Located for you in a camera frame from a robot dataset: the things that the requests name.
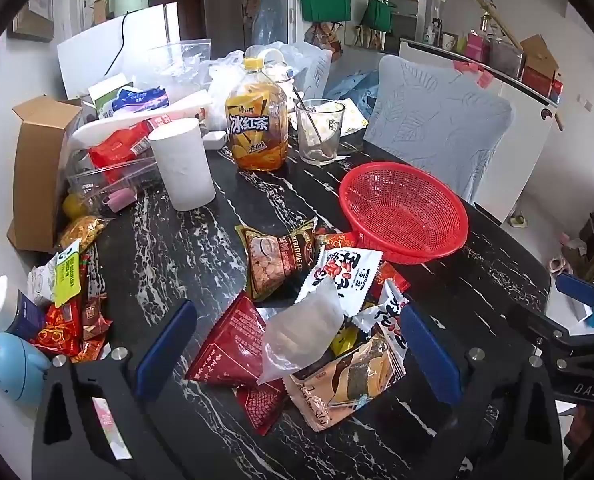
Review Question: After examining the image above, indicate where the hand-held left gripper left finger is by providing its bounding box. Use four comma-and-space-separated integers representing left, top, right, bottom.
32, 299, 198, 480

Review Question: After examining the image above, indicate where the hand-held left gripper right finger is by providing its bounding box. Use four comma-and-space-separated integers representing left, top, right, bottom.
399, 304, 564, 480

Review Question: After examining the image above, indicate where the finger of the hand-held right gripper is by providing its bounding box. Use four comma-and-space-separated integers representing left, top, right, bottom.
507, 304, 570, 348
556, 272, 594, 331

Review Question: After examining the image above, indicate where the small white peanut packet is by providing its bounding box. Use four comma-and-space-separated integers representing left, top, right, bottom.
352, 280, 410, 367

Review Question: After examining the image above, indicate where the dark red snack packet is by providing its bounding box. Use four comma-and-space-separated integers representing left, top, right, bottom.
185, 291, 288, 436

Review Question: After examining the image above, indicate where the yellow snack packet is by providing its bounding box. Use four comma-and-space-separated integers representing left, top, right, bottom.
329, 325, 373, 357

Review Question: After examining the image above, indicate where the beige seaweed snack packet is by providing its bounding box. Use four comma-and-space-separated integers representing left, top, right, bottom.
283, 335, 407, 433

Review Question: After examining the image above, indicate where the large white peanut packet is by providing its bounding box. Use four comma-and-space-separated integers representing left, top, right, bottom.
295, 247, 384, 318

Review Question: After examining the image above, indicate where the translucent white snack packet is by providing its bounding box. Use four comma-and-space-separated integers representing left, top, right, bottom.
258, 276, 346, 385

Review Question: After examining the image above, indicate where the brown biscuit snack packet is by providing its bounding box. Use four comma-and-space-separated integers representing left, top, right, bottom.
235, 217, 323, 302

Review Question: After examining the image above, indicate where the red plastic basket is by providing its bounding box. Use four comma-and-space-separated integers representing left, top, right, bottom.
338, 161, 469, 265

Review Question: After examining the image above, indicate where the pile of red candy packets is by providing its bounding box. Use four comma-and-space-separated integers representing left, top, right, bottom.
31, 255, 114, 364

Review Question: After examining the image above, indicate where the white packet green label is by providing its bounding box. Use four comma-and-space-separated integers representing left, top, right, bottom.
28, 240, 84, 307

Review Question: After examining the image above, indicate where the yellow noodle packet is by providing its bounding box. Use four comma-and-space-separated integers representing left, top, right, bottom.
58, 216, 114, 252

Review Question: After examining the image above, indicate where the light blue round device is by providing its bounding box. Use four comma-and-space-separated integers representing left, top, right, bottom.
0, 332, 54, 409

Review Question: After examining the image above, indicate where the pink block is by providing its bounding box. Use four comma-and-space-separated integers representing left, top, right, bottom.
102, 190, 138, 212

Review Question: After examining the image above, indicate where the white lid blue jar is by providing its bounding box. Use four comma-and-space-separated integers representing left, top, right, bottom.
0, 276, 46, 337

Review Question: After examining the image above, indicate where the yellow round fruit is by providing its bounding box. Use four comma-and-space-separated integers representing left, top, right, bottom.
63, 194, 86, 219

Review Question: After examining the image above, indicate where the clear plastic container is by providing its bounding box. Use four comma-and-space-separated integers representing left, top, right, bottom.
67, 156, 161, 212

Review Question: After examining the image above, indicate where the toilet paper roll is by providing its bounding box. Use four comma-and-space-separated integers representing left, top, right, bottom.
149, 118, 216, 212

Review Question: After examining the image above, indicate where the red gift box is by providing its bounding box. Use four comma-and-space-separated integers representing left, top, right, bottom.
521, 66, 564, 105

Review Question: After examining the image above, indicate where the bright red food packet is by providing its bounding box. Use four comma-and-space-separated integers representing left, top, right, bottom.
88, 122, 154, 184

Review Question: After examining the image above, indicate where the large cardboard box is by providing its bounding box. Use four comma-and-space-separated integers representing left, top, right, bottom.
7, 95, 84, 253

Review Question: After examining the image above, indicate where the grey covered chair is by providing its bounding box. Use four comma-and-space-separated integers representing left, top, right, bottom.
364, 55, 514, 204

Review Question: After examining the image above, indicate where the small open cardboard box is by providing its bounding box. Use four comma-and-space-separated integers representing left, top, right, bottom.
520, 35, 561, 79

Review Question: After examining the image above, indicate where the dark gift box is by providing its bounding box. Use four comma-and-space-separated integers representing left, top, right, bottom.
487, 37, 526, 79

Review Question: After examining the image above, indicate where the glass cup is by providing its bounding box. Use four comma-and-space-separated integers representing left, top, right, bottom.
295, 99, 346, 165

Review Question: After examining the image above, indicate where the iced tea bottle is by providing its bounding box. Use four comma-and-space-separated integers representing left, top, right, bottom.
225, 57, 290, 172

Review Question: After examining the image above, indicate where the blue tissue packet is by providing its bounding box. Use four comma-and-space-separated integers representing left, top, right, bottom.
112, 87, 171, 114

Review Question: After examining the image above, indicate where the yellow white packet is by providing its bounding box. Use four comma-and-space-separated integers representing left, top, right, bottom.
337, 97, 371, 137

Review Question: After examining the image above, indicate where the pink box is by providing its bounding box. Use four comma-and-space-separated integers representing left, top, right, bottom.
464, 30, 493, 64

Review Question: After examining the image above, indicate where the metal spoon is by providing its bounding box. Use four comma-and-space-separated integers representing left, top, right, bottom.
291, 85, 329, 158

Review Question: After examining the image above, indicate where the white green carton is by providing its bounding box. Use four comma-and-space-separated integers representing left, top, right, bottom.
88, 74, 134, 119

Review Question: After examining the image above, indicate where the blue plastic bag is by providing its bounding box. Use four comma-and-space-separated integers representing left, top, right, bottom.
326, 71, 381, 111

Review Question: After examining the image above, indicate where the white plastic bag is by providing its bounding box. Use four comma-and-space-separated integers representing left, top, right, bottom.
207, 41, 334, 113

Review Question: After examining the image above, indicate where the bamboo stick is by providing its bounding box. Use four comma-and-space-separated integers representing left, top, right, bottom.
444, 0, 526, 52

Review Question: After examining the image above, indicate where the white refrigerator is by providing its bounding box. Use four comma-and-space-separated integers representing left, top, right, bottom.
57, 2, 181, 100

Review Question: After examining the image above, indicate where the white jug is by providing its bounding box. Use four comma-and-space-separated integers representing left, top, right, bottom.
256, 47, 298, 92

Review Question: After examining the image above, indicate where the clear glass bottle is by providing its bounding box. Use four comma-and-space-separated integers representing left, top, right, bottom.
424, 0, 443, 44

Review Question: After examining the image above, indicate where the cartoon print bag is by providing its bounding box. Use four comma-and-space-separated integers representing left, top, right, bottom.
304, 22, 345, 63

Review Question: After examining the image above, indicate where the picture frame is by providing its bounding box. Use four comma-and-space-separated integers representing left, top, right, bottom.
11, 0, 56, 44

